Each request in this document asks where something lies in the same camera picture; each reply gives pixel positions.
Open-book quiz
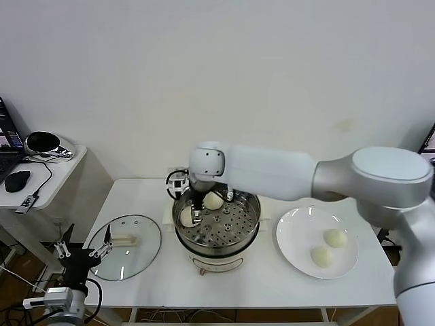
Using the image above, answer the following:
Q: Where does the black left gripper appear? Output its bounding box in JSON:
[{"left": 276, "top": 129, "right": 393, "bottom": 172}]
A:
[{"left": 54, "top": 223, "right": 114, "bottom": 289}]

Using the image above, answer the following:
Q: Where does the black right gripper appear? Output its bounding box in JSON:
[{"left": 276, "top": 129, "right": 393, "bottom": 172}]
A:
[{"left": 189, "top": 181, "right": 205, "bottom": 225}]

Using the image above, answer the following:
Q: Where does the white steamed baozi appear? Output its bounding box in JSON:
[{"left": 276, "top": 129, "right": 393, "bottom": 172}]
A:
[
  {"left": 179, "top": 206, "right": 202, "bottom": 228},
  {"left": 322, "top": 228, "right": 349, "bottom": 248},
  {"left": 203, "top": 191, "right": 225, "bottom": 211},
  {"left": 310, "top": 246, "right": 336, "bottom": 268}
]

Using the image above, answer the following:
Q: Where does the glass lid with cream handle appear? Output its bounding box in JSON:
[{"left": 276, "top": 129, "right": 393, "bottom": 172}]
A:
[{"left": 86, "top": 213, "right": 162, "bottom": 281}]

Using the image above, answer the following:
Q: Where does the perforated steel steamer basket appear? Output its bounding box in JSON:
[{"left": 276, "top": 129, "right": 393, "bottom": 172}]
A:
[{"left": 171, "top": 179, "right": 262, "bottom": 247}]

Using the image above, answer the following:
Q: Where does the small grey usb hub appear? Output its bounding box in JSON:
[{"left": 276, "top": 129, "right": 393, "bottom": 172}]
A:
[{"left": 15, "top": 195, "right": 37, "bottom": 215}]

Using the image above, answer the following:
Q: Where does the black computer mouse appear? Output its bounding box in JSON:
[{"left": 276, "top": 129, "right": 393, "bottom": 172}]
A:
[{"left": 5, "top": 171, "right": 32, "bottom": 194}]

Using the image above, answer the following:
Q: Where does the round white plate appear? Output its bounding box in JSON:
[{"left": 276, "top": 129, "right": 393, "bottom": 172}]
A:
[{"left": 275, "top": 205, "right": 360, "bottom": 280}]

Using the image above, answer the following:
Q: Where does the shiny chrome helmet-shaped object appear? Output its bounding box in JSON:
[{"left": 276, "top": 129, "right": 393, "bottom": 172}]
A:
[{"left": 24, "top": 130, "right": 75, "bottom": 160}]

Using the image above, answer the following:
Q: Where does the black laptop on rounded desk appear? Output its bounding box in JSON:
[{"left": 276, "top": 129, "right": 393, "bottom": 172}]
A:
[{"left": 0, "top": 97, "right": 27, "bottom": 184}]

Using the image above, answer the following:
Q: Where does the dark laptop on labelled desk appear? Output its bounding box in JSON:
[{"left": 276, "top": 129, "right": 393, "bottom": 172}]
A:
[{"left": 420, "top": 122, "right": 435, "bottom": 154}]

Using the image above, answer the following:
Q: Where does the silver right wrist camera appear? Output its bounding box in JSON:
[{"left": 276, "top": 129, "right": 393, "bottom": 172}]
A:
[{"left": 165, "top": 165, "right": 190, "bottom": 200}]

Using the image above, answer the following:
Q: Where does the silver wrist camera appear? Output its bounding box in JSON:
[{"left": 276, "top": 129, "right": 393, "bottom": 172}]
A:
[
  {"left": 22, "top": 287, "right": 74, "bottom": 308},
  {"left": 165, "top": 165, "right": 190, "bottom": 200}
]

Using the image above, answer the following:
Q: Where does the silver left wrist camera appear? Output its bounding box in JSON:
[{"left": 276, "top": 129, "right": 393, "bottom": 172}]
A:
[{"left": 22, "top": 287, "right": 74, "bottom": 308}]

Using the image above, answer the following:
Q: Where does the white floor cable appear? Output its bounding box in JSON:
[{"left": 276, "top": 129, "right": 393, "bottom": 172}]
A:
[{"left": 0, "top": 264, "right": 45, "bottom": 293}]

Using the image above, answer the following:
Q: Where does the thin black usb cable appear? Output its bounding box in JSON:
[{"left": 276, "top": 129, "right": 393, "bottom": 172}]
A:
[{"left": 18, "top": 158, "right": 54, "bottom": 200}]

